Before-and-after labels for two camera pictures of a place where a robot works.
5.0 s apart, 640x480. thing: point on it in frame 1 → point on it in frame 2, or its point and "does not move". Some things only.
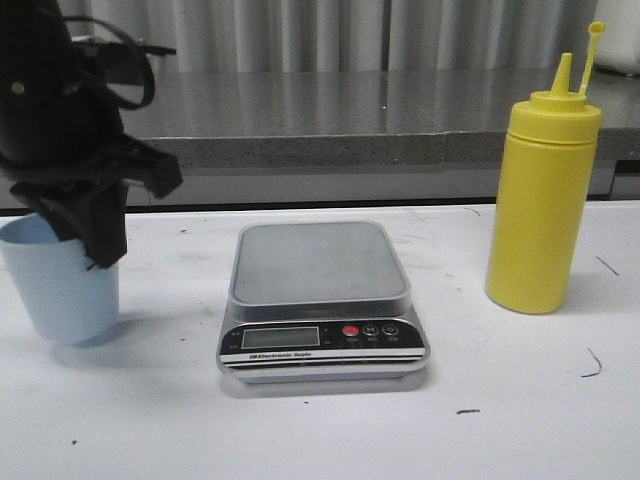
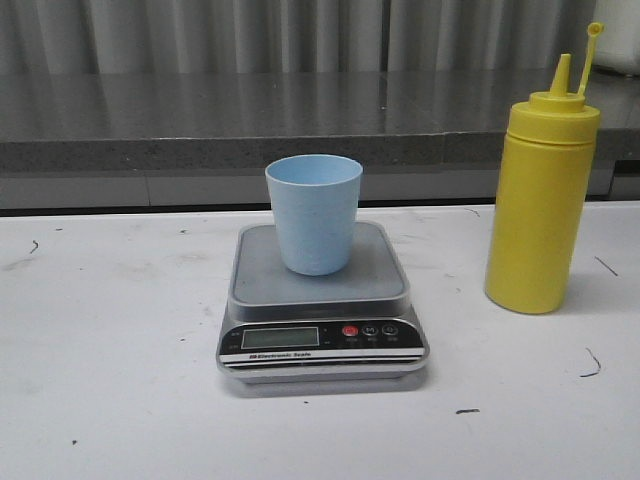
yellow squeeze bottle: (544, 194) does not move
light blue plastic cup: (69, 299) → (315, 199)
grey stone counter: (363, 139) does not move
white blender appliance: (618, 47) does not move
